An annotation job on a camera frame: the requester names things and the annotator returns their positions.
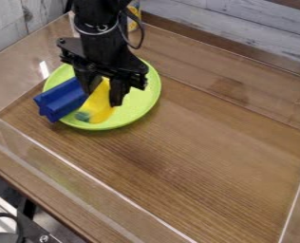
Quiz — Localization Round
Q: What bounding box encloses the black metal stand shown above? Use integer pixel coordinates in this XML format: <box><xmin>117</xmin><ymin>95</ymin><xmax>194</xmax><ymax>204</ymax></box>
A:
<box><xmin>15</xmin><ymin>196</ymin><xmax>62</xmax><ymax>243</ymax></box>

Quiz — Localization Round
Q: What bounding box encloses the black cable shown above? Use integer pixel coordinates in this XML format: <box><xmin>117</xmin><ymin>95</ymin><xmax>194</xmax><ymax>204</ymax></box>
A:
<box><xmin>0</xmin><ymin>212</ymin><xmax>31</xmax><ymax>243</ymax></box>

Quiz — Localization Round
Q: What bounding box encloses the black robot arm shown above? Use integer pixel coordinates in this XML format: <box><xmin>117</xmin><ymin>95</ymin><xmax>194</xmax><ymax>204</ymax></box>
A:
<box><xmin>57</xmin><ymin>0</ymin><xmax>149</xmax><ymax>106</ymax></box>

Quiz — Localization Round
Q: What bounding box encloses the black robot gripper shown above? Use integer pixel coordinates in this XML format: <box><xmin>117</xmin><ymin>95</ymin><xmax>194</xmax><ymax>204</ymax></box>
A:
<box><xmin>57</xmin><ymin>28</ymin><xmax>149</xmax><ymax>107</ymax></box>

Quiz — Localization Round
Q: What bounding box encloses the yellow toy banana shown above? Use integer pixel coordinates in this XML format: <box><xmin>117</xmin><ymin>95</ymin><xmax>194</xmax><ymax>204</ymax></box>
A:
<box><xmin>75</xmin><ymin>78</ymin><xmax>114</xmax><ymax>123</ymax></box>

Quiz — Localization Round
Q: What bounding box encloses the clear acrylic front wall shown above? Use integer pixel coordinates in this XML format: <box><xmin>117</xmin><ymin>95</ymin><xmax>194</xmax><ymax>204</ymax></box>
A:
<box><xmin>0</xmin><ymin>120</ymin><xmax>197</xmax><ymax>243</ymax></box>

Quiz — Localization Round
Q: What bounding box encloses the green round plate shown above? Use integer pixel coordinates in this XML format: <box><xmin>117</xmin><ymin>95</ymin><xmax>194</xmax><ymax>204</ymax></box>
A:
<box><xmin>42</xmin><ymin>62</ymin><xmax>162</xmax><ymax>131</ymax></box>

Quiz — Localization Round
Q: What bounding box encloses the blue plastic block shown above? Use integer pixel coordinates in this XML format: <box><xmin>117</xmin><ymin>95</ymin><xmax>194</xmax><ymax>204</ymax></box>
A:
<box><xmin>34</xmin><ymin>78</ymin><xmax>87</xmax><ymax>122</ymax></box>

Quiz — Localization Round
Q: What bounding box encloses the yellow labelled can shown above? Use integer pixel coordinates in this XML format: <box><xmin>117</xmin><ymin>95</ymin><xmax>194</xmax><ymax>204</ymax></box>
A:
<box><xmin>127</xmin><ymin>0</ymin><xmax>141</xmax><ymax>31</ymax></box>

